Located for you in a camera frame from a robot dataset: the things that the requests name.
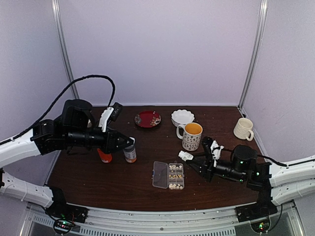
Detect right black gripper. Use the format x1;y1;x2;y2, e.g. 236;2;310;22
187;151;247;183

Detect grey lid pill bottle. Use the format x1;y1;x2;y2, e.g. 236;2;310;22
123;145;137;163

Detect small white bottle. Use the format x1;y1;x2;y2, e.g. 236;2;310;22
178;151;194;161

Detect orange pill bottle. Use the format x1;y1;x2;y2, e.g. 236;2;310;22
97;148;112;163

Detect clear plastic pill organizer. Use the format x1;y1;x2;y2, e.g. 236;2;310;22
152;161;185;189

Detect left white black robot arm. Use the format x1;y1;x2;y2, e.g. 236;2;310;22
0;99;134;218

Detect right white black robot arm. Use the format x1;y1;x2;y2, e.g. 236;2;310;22
178;145;315;217

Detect yellow pills in organizer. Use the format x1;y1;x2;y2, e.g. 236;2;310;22
169;173;183;179

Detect white pills in organizer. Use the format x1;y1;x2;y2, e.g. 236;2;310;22
169;165;183;172

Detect cream pills in organizer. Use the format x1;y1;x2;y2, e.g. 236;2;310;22
168;183;184;190

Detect patterned mug yellow inside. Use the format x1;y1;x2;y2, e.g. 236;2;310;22
176;122;203;151

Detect red patterned plate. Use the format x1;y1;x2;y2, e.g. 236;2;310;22
134;111;161;128

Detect white scalloped bowl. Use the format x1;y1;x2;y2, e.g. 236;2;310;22
171;109;195;127

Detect cream ribbed mug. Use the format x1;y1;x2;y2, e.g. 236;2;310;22
233;118;254;141

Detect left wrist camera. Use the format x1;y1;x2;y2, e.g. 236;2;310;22
98;102;123;133

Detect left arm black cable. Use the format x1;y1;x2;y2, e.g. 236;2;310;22
0;73;116;143

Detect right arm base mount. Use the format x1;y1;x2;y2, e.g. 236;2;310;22
235;203;278;222

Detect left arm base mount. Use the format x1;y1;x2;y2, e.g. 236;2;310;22
45;205;88;223

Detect front aluminium rail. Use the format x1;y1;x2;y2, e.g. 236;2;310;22
19;194;306;236

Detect left aluminium frame post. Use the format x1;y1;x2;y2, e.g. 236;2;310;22
51;0;83;99

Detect aluminium frame post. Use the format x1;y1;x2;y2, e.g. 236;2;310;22
51;0;83;99
238;0;268;111

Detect right aluminium frame post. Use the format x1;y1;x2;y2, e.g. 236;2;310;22
238;0;268;111

